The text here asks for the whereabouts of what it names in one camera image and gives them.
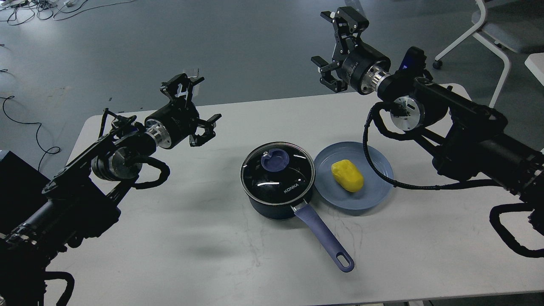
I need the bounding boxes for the blue round plate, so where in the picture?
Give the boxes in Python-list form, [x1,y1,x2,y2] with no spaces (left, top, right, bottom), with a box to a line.
[314,142,393,215]

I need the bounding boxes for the dark blue saucepan purple handle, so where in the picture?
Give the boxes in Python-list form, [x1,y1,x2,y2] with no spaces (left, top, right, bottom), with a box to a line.
[240,142,355,273]

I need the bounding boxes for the black floor cable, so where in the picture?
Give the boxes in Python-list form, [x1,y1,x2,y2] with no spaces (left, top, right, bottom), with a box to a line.
[0,96,61,172]

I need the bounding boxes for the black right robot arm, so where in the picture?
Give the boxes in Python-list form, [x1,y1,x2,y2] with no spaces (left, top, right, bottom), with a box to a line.
[311,6,544,258]

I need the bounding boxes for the white office chair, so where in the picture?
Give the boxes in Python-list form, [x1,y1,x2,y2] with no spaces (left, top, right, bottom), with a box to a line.
[433,0,544,108]

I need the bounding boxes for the glass pot lid blue knob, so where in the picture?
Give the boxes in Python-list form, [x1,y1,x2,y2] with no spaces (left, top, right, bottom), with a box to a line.
[240,142,316,205]

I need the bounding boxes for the tangled cables top left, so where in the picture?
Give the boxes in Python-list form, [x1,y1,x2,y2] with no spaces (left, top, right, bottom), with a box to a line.
[0,0,136,26]

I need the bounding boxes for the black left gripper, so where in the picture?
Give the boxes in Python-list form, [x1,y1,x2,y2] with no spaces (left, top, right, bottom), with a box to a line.
[144,73,222,149]

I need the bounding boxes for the black box at left edge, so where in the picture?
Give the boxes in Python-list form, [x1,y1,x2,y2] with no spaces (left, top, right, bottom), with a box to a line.
[0,150,49,235]

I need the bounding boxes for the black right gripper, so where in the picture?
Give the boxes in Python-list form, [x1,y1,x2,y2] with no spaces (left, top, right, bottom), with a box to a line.
[311,6,391,95]

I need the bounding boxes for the white table corner right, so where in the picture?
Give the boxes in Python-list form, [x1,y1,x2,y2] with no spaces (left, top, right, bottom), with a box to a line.
[524,52,544,86]

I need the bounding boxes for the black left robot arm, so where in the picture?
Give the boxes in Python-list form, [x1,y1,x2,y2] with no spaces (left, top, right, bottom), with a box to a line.
[1,73,221,306]

